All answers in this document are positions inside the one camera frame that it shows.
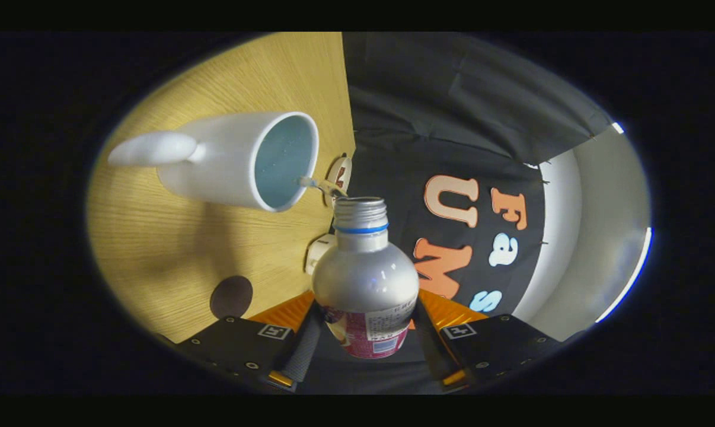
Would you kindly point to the white toaster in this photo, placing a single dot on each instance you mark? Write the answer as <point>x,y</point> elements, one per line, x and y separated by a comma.
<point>319,252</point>

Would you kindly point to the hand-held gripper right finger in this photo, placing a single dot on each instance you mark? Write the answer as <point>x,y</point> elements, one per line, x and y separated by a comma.
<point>434,356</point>

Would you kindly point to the dark brown round coaster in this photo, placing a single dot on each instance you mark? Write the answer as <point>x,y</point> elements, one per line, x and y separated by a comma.
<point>231,296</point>

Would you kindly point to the silver bottle with red label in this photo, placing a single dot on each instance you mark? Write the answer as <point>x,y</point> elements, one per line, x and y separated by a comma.
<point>363,279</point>

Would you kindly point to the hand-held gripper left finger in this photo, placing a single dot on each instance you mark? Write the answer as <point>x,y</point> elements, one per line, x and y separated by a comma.
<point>304,356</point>

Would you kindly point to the white cup with blue inside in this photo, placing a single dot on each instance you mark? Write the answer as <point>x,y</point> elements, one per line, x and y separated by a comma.
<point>227,160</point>

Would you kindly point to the black backdrop cloth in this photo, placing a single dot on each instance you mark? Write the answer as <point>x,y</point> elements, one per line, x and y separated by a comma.
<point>452,118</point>

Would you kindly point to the wooden table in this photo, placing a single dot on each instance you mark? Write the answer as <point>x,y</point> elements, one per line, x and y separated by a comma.
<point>174,255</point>

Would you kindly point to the small white plate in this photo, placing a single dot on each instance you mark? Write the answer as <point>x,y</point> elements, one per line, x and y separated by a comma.
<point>338,163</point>

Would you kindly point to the red food pieces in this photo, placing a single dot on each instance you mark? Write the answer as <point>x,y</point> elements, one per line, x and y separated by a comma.
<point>340,177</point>

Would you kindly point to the pale juice stream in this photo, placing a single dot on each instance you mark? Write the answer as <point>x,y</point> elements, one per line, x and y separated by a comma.
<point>322,187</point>

